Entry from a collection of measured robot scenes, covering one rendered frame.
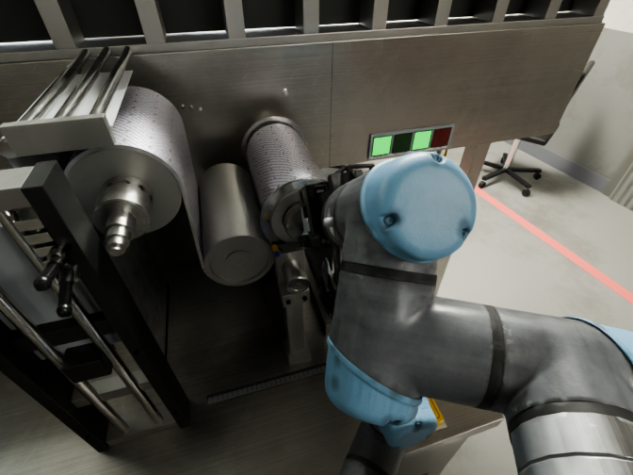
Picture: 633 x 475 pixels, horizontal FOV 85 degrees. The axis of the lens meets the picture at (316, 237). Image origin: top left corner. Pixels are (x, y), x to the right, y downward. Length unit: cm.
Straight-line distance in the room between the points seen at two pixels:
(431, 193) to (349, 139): 71
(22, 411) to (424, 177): 88
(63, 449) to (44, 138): 58
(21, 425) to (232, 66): 81
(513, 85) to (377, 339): 97
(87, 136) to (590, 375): 50
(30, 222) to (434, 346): 37
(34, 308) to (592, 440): 55
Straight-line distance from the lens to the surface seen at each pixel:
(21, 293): 54
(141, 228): 50
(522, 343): 27
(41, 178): 40
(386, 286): 24
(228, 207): 65
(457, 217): 24
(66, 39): 83
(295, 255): 59
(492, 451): 183
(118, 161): 52
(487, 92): 110
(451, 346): 26
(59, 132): 48
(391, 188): 22
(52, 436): 89
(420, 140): 102
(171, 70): 80
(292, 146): 67
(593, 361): 28
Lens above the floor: 160
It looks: 41 degrees down
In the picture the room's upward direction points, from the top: straight up
